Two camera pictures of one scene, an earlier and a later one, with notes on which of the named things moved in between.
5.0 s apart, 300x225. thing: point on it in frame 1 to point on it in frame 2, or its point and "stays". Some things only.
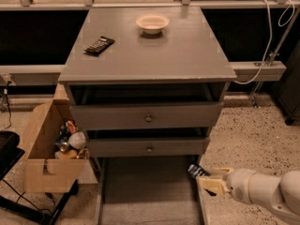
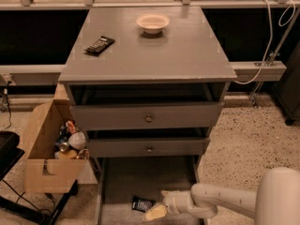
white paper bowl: (152, 23) stays
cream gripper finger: (216, 185) to (158, 211)
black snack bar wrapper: (99, 46) stays
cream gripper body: (240, 185) to (172, 202)
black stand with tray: (10, 153) stays
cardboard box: (44, 172) stays
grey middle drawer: (147, 146) stays
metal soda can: (64, 146) stays
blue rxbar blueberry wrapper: (196, 171) to (142, 204)
